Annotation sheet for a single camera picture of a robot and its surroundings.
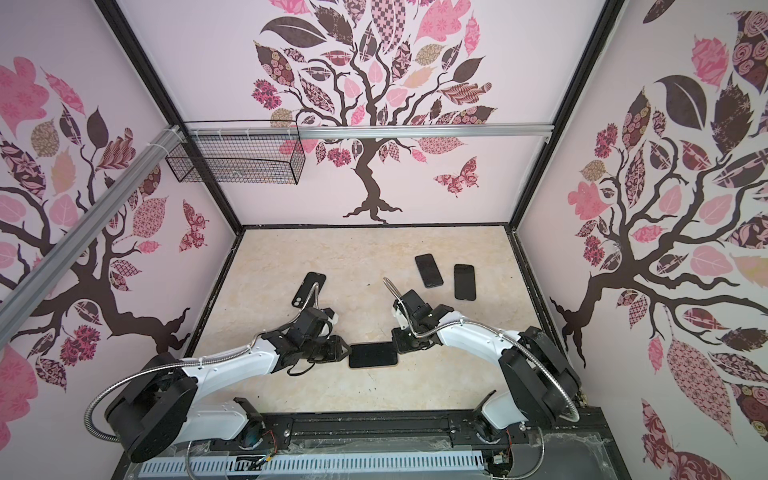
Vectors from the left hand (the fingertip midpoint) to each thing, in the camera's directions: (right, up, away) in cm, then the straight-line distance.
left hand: (347, 356), depth 85 cm
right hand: (+14, +4, +1) cm, 15 cm away
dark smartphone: (+27, +24, +22) cm, 42 cm away
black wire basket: (-36, +63, +10) cm, 74 cm away
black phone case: (-18, +17, +18) cm, 31 cm away
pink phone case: (+7, 0, +1) cm, 7 cm away
